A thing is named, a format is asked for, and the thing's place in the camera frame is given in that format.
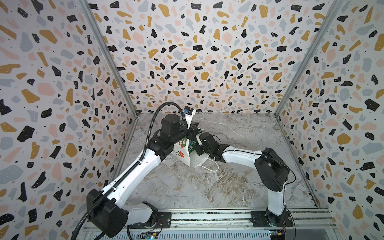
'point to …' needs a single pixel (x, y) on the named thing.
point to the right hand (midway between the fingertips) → (194, 140)
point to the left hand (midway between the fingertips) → (198, 121)
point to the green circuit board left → (149, 235)
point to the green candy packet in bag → (192, 146)
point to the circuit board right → (277, 234)
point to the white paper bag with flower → (194, 159)
